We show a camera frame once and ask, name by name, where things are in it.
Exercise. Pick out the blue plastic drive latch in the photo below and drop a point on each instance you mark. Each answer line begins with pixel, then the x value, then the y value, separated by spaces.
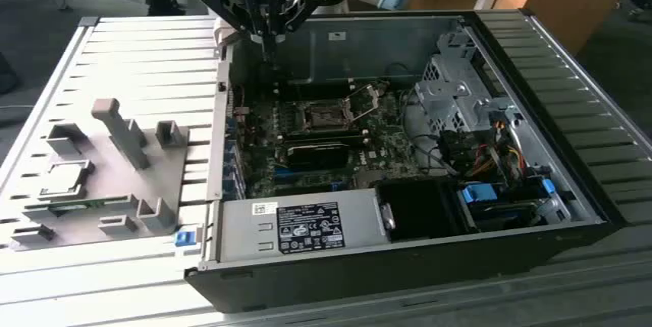
pixel 547 186

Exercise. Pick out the black fan shroud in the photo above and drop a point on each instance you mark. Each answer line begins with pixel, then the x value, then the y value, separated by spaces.
pixel 412 208

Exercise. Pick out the black rectangular heatsink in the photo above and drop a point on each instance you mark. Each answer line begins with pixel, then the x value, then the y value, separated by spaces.
pixel 316 157

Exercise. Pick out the green RAM stick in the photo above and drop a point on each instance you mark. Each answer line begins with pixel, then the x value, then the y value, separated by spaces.
pixel 104 201

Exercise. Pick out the black open PC case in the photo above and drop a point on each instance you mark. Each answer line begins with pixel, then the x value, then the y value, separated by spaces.
pixel 407 273

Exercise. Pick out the silver power supply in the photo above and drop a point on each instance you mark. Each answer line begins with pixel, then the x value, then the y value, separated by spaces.
pixel 244 227

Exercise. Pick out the green motherboard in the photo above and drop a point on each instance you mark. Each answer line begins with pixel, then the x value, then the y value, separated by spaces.
pixel 387 143

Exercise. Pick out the CPU socket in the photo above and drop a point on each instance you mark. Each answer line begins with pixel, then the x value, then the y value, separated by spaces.
pixel 325 118

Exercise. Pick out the black RAM slot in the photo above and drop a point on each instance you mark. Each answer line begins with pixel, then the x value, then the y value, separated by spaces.
pixel 320 137

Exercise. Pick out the metal drive cage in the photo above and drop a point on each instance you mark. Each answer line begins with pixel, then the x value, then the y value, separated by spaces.
pixel 443 90

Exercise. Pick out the blue case latch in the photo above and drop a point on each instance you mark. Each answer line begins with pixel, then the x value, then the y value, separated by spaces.
pixel 184 239

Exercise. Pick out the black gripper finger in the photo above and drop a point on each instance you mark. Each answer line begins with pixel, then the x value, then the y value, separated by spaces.
pixel 229 10
pixel 300 13

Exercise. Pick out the black chair base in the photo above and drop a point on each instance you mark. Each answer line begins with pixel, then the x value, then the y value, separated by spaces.
pixel 165 6

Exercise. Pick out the grey parts rack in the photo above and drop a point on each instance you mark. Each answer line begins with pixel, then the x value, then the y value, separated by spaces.
pixel 101 174

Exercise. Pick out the hard disk in blue carrier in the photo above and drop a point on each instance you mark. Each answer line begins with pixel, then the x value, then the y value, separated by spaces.
pixel 477 193

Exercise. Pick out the silver topped CPU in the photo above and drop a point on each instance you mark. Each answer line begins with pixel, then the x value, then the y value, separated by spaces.
pixel 63 178

